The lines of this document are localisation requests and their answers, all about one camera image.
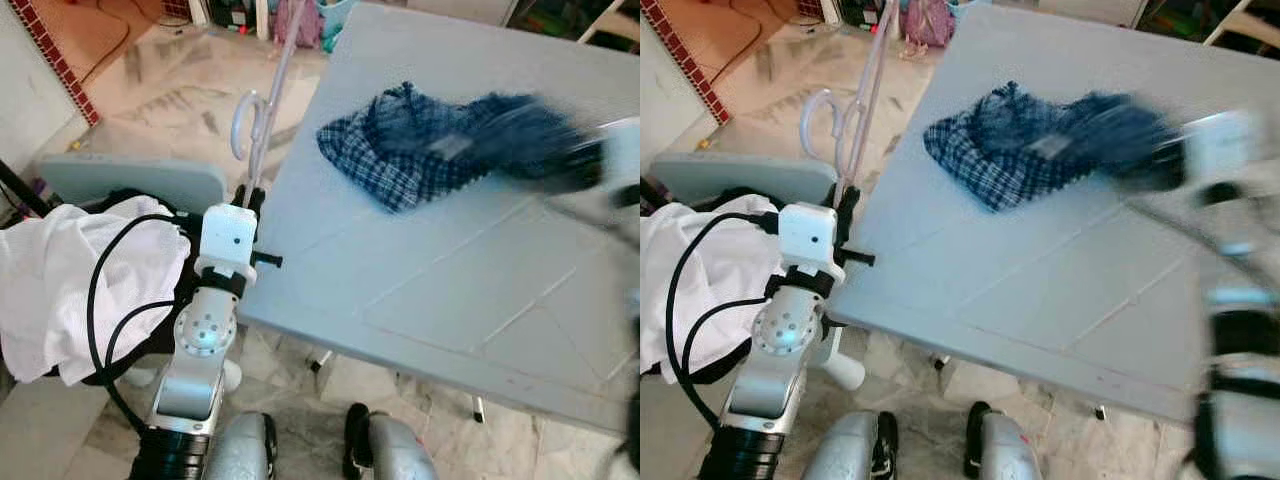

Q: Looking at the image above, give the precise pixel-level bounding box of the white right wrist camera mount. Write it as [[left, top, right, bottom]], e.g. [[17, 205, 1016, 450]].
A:
[[1178, 108, 1263, 183], [598, 118, 641, 191]]

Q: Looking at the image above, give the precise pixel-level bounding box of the pale translucent plastic hanger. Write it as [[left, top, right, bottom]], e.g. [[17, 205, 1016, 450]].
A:
[[798, 0, 898, 201], [229, 0, 304, 201]]

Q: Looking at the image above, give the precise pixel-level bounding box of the silver robot right leg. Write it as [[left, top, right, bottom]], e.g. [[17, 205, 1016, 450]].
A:
[[963, 400, 1041, 480], [343, 402, 441, 480]]

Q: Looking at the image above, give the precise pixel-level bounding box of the silver robot leg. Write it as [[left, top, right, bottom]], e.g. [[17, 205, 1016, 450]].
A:
[[963, 400, 1041, 480], [800, 410, 899, 480], [343, 402, 441, 480], [203, 410, 280, 480]]

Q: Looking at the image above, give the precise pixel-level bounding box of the white garment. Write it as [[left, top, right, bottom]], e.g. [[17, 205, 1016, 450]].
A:
[[640, 200, 786, 383], [0, 195, 191, 387]]

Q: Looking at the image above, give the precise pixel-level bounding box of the dark blue plaid shirt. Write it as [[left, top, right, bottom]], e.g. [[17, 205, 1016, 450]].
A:
[[922, 82, 1181, 214], [316, 82, 601, 214]]

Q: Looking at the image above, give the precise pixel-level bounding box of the silver robot left leg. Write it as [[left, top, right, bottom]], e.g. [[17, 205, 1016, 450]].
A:
[[203, 410, 280, 480], [800, 410, 899, 480]]

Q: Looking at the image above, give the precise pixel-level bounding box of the purple bag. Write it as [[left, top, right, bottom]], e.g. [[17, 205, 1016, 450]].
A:
[[900, 0, 959, 49], [272, 0, 323, 51]]

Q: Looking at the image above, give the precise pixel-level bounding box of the grey folding table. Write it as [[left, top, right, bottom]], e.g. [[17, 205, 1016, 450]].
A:
[[238, 0, 641, 438], [828, 0, 1280, 426]]

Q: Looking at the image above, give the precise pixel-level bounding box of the white storage shelf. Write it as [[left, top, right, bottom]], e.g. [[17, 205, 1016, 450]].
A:
[[820, 0, 901, 29], [163, 0, 273, 41]]

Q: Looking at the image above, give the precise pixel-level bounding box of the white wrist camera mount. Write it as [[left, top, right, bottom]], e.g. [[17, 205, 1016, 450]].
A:
[[775, 202, 841, 276], [193, 203, 259, 283], [1178, 108, 1263, 183], [598, 118, 641, 191]]

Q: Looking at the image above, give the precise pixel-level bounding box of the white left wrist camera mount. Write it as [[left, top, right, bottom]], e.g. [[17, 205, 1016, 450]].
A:
[[775, 202, 841, 276], [193, 203, 259, 283]]

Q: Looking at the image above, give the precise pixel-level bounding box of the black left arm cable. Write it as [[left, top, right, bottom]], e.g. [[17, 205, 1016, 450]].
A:
[[86, 211, 207, 437], [682, 295, 771, 396], [102, 297, 191, 401], [663, 211, 781, 431]]

